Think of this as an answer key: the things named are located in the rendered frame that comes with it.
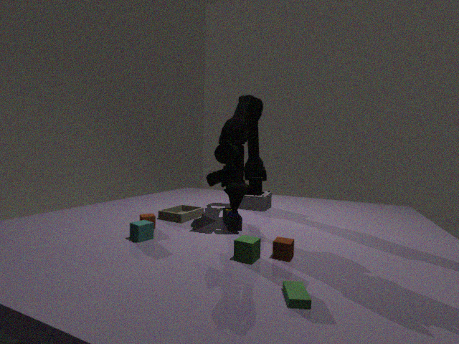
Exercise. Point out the teal cube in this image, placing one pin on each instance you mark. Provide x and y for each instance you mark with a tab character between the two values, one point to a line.
141	230

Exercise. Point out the brown cube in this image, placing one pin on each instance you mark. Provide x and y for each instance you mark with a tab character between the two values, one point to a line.
283	248

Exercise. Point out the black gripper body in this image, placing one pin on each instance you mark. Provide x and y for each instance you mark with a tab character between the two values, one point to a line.
236	183

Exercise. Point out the green cube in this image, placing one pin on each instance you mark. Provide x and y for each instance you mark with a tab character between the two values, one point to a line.
247	249

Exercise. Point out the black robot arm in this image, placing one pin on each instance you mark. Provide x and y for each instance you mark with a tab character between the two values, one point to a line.
241	128

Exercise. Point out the green rectangular block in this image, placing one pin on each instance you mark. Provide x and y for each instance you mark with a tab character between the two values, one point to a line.
296	295

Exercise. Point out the small orange block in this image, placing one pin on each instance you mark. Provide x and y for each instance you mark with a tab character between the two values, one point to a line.
149	217

